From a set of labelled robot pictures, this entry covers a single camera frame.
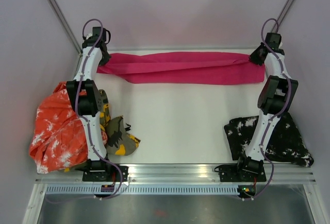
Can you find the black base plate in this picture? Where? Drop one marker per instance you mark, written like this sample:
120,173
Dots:
230,173
117,173

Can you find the orange white tie-dye trousers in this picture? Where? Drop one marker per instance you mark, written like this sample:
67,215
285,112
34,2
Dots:
59,140

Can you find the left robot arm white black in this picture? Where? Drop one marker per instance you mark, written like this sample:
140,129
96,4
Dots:
88,103

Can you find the black white folded trousers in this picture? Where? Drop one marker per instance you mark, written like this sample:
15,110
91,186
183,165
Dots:
286,144

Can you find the camouflage yellow green trousers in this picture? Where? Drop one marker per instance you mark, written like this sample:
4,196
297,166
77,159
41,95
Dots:
115,135

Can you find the white slotted cable duct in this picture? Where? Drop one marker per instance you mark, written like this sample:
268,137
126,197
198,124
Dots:
141,189

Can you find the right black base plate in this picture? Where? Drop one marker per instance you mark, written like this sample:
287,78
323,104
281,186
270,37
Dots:
230,173

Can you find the left aluminium frame post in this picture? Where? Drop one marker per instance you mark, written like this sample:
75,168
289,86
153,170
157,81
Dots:
64,24

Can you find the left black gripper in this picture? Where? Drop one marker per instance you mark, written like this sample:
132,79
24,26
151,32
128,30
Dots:
105,60

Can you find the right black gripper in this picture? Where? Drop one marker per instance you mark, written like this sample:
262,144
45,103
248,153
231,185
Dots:
253,57

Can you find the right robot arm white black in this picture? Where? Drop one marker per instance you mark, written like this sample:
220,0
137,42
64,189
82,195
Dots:
274,100

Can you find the pink trousers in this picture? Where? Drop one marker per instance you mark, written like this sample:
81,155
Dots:
186,67

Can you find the aluminium front rail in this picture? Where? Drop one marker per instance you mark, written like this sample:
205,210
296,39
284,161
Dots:
184,174

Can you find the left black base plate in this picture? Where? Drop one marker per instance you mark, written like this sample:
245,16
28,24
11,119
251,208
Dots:
117,173

